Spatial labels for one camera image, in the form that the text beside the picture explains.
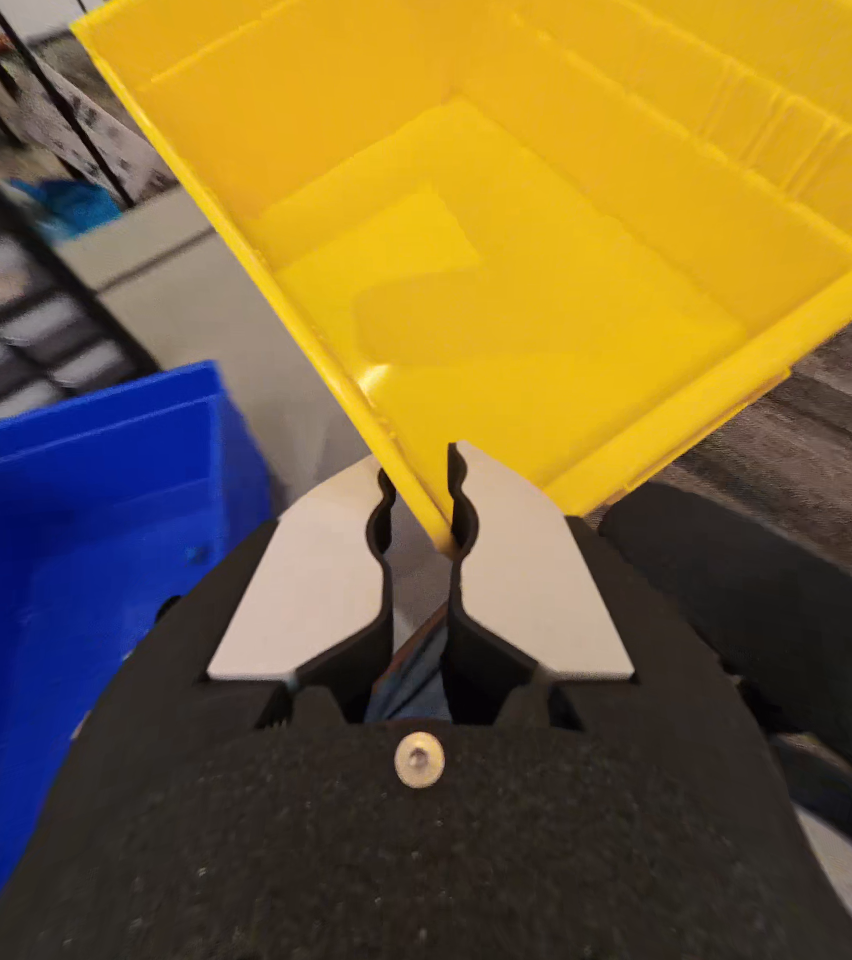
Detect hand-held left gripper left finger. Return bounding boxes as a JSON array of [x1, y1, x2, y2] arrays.
[[206, 457, 397, 723]]

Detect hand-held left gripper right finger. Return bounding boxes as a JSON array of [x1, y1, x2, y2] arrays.
[[443, 441, 636, 725]]

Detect blue plastic bin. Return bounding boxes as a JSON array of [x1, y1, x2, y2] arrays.
[[0, 361, 273, 957]]

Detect yellow plastic bin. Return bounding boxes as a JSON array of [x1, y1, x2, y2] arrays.
[[72, 0, 852, 558]]

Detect black drawer cabinet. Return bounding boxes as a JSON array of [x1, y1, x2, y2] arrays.
[[0, 142, 161, 436]]

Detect array of clear drawers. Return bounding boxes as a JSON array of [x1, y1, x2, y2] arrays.
[[0, 240, 127, 429]]

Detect person's dark trousers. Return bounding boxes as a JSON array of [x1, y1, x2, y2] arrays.
[[366, 607, 451, 723]]

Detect white floor sign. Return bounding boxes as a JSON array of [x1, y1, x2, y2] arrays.
[[9, 56, 176, 204]]

